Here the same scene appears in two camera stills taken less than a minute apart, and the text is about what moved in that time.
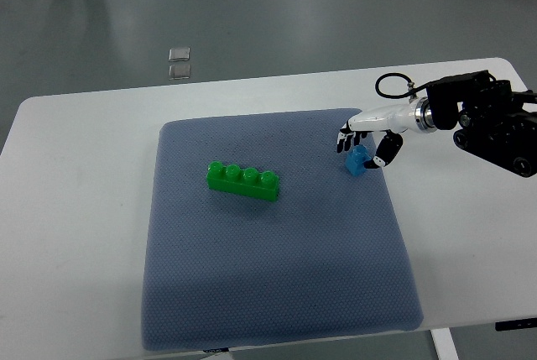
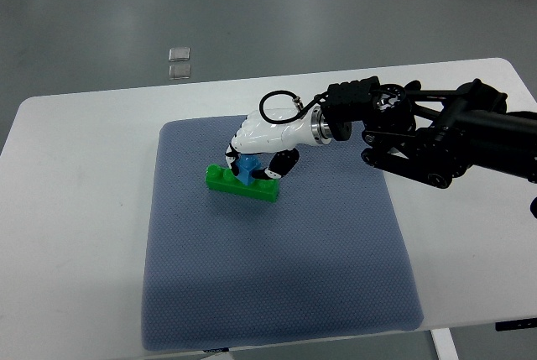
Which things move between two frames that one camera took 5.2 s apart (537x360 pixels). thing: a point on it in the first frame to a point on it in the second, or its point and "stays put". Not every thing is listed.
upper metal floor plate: (179, 54) stays put
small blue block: (356, 159) to (247, 163)
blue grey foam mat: (331, 256) stays put
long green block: (247, 181) stays put
